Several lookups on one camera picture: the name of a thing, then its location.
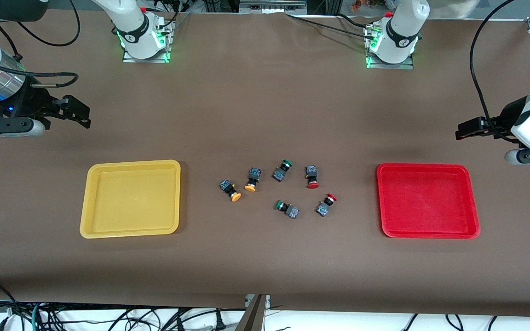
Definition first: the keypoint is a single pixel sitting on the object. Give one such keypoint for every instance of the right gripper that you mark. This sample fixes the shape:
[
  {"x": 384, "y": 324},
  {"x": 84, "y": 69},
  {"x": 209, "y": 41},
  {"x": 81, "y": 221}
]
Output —
[{"x": 36, "y": 101}]

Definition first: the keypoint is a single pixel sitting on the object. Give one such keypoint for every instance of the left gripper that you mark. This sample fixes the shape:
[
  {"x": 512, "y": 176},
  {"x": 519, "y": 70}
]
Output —
[{"x": 507, "y": 116}]

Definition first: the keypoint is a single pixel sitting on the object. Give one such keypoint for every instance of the yellow push button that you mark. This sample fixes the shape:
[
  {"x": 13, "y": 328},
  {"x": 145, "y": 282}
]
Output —
[
  {"x": 253, "y": 174},
  {"x": 228, "y": 187}
]

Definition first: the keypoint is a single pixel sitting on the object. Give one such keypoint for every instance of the red push button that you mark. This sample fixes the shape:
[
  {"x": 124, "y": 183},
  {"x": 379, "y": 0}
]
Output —
[
  {"x": 323, "y": 209},
  {"x": 311, "y": 172}
]

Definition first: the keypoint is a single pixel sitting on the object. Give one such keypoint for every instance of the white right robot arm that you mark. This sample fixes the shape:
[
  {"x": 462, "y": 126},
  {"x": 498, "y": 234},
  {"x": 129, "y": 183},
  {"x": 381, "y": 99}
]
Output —
[{"x": 134, "y": 23}]

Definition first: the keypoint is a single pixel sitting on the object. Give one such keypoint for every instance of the yellow plastic tray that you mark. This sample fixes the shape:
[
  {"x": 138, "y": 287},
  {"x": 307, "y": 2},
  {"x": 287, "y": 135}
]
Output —
[{"x": 108, "y": 220}]

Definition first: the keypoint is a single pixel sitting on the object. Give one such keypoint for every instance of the red plastic tray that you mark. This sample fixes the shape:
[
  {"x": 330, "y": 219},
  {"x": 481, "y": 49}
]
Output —
[{"x": 407, "y": 220}]

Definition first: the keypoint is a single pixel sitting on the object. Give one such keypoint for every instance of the brown table mat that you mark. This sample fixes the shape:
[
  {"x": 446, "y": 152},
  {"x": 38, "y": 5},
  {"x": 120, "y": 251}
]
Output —
[{"x": 265, "y": 115}]

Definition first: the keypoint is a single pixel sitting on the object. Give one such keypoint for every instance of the green push button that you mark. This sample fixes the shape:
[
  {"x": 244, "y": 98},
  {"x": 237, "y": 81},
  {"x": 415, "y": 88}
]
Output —
[
  {"x": 292, "y": 212},
  {"x": 279, "y": 174}
]

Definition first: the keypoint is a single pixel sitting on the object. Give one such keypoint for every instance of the black power plug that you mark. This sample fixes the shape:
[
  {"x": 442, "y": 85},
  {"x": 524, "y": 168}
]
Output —
[{"x": 221, "y": 321}]

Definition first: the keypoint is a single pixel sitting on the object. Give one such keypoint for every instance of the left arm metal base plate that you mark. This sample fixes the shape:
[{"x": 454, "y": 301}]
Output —
[{"x": 410, "y": 64}]

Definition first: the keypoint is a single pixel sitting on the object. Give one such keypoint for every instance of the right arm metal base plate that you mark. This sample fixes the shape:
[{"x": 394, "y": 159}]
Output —
[{"x": 166, "y": 50}]

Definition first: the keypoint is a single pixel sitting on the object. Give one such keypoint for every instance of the aluminium frame rail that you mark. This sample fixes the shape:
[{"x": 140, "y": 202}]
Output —
[{"x": 269, "y": 5}]

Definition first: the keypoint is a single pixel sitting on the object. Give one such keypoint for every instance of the white metal bracket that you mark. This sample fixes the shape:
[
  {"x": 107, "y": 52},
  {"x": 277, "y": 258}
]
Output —
[{"x": 266, "y": 301}]

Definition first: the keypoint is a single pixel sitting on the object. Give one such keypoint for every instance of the aluminium profile post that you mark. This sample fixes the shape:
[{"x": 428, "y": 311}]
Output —
[{"x": 253, "y": 317}]

